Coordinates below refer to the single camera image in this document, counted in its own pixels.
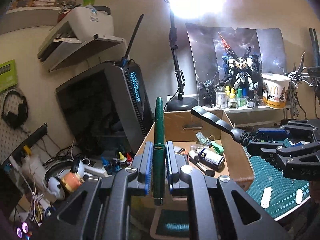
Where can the white pegboard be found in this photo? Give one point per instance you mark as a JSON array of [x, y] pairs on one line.
[[37, 115]]

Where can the black desk lamp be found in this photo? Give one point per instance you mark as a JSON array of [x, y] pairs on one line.
[[177, 67]]

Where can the white wall shelf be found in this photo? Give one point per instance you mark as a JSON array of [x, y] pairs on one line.
[[87, 50]]

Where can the white blue robot model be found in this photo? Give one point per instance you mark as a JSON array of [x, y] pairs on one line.
[[240, 70]]

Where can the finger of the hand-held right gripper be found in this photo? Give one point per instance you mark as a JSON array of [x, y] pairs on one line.
[[300, 165], [271, 133]]

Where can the dark winged model figure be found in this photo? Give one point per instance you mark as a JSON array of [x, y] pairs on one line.
[[297, 85]]

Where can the white printer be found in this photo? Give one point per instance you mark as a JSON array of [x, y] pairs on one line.
[[92, 22]]

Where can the black computer case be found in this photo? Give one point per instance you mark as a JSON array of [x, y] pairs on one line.
[[100, 105]]

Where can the white desk riser shelf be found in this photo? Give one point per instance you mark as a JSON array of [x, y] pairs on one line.
[[250, 111]]

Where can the yellow cap dropper bottle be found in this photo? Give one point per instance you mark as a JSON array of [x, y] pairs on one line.
[[122, 157]]

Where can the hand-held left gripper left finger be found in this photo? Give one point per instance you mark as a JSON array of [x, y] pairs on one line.
[[148, 167]]

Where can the small black model part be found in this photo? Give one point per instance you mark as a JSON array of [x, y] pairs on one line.
[[209, 92]]

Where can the dark lightning backdrop panel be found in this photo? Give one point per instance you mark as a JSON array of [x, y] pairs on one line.
[[202, 55]]

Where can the green cap bottle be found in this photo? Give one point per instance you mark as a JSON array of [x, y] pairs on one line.
[[241, 102]]

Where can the white bottle blue label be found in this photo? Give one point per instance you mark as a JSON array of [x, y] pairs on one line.
[[211, 158]]

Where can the green fountain pen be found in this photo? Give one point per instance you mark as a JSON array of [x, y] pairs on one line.
[[159, 130]]

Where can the red cap dropper bottle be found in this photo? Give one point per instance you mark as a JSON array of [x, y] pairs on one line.
[[129, 158]]

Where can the black sword model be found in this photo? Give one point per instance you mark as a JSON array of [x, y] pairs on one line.
[[133, 40]]

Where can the green cutting mat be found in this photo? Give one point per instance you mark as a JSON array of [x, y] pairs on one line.
[[277, 187]]

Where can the blue cap dropper bottle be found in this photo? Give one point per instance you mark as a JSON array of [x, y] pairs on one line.
[[106, 163]]

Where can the black bristle brush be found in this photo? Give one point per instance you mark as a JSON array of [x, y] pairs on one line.
[[215, 120]]

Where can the white scalloped sticker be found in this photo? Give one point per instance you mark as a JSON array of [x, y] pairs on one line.
[[266, 197], [299, 197]]

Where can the white yellow paper bucket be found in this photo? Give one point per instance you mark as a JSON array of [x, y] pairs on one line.
[[275, 92]]

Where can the orange toy figure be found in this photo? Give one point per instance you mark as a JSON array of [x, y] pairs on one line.
[[72, 181]]

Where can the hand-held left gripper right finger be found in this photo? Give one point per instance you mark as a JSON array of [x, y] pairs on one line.
[[170, 165]]

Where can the black headphones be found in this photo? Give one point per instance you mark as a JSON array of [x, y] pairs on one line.
[[15, 110]]

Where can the brown cardboard box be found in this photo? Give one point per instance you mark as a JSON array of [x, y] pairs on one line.
[[237, 165]]

